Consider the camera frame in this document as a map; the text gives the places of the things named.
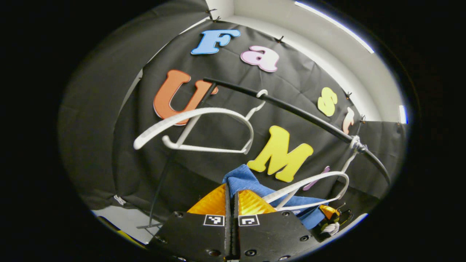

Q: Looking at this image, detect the black clothes rack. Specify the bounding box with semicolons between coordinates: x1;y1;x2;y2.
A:
137;77;392;230

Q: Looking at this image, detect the white clothes hanger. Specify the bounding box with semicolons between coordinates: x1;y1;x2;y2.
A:
262;135;361;211
133;89;269;155

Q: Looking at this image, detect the yellow floor tape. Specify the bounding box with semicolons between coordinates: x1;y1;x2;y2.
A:
96;215;146;249

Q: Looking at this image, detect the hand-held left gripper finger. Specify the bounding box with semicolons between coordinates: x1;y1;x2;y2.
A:
232;189;321;262
146;182;233;262

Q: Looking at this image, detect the black backdrop cloth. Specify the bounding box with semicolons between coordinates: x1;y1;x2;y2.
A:
58;0;407;222

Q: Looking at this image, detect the blue jacket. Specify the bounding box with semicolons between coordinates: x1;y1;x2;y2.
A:
223;164;328;230

